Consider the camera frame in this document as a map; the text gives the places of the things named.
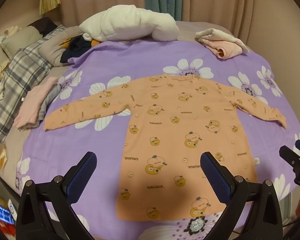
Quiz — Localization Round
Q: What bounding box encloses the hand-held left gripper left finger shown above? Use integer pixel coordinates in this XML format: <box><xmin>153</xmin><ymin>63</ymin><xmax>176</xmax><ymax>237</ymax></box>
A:
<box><xmin>16</xmin><ymin>151</ymin><xmax>98</xmax><ymax>240</ymax></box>

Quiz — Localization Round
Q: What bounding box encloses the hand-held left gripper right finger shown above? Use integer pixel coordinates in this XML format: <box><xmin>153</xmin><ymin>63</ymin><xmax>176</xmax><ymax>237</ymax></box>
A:
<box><xmin>200</xmin><ymin>151</ymin><xmax>283</xmax><ymax>240</ymax></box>

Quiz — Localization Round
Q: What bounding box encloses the orange cartoon print shirt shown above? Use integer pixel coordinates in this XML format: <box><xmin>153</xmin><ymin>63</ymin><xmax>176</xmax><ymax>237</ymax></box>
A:
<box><xmin>43</xmin><ymin>73</ymin><xmax>288</xmax><ymax>222</ymax></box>

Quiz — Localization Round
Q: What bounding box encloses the grey folded garment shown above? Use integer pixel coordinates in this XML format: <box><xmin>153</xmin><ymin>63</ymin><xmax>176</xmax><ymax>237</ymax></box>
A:
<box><xmin>36</xmin><ymin>84</ymin><xmax>63</xmax><ymax>127</ymax></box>

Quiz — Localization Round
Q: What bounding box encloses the pale pink folded garment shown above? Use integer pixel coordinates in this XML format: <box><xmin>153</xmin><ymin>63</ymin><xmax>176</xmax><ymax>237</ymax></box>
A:
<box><xmin>14</xmin><ymin>76</ymin><xmax>58</xmax><ymax>130</ymax></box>

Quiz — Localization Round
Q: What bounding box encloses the colourful cardboard box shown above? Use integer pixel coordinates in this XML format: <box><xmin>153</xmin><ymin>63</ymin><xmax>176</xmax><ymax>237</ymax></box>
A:
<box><xmin>0</xmin><ymin>194</ymin><xmax>18</xmax><ymax>230</ymax></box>

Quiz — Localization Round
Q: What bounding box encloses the pink fleece garment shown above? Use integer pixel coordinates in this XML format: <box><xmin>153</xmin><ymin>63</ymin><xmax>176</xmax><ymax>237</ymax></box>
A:
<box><xmin>205</xmin><ymin>40</ymin><xmax>243</xmax><ymax>60</ymax></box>

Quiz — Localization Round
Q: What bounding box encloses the grey plaid blanket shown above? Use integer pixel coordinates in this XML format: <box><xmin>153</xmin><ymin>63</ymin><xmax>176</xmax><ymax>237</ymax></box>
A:
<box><xmin>0</xmin><ymin>25</ymin><xmax>65</xmax><ymax>154</ymax></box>

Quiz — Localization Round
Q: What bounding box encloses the grey pillow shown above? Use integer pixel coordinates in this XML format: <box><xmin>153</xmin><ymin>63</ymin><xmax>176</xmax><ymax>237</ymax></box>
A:
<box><xmin>38</xmin><ymin>26</ymin><xmax>83</xmax><ymax>67</ymax></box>

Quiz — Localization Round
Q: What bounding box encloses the navy cloth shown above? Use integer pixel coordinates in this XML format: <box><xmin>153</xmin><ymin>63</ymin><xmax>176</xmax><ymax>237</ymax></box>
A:
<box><xmin>60</xmin><ymin>35</ymin><xmax>95</xmax><ymax>64</ymax></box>

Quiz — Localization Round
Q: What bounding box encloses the purple floral bed sheet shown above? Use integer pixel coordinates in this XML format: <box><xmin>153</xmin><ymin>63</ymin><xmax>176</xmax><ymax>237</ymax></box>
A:
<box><xmin>15</xmin><ymin>39</ymin><xmax>300</xmax><ymax>240</ymax></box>

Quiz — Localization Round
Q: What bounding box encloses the cream printed cushion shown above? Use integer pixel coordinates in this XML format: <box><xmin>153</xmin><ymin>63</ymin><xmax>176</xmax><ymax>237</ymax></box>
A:
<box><xmin>0</xmin><ymin>59</ymin><xmax>12</xmax><ymax>82</ymax></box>

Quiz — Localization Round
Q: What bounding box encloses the cream fleece garment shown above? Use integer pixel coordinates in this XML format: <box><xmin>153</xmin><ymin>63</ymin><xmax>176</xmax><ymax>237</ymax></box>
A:
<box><xmin>195</xmin><ymin>28</ymin><xmax>248</xmax><ymax>53</ymax></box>

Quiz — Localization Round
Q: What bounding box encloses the beige pillow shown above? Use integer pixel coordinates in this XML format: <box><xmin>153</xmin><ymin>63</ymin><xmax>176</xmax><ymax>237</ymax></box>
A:
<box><xmin>0</xmin><ymin>26</ymin><xmax>44</xmax><ymax>58</ymax></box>

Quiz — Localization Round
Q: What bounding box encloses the dark brown cloth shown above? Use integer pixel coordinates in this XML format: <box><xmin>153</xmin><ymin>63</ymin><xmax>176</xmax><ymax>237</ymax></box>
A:
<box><xmin>27</xmin><ymin>17</ymin><xmax>60</xmax><ymax>37</ymax></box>

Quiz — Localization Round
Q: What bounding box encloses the white fluffy blanket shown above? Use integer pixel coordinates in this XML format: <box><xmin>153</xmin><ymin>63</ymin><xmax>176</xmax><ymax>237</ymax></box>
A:
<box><xmin>79</xmin><ymin>4</ymin><xmax>179</xmax><ymax>43</ymax></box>

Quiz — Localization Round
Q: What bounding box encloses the pinkish plush toy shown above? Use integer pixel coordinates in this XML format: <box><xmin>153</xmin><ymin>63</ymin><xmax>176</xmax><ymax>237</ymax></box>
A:
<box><xmin>4</xmin><ymin>26</ymin><xmax>22</xmax><ymax>37</ymax></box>

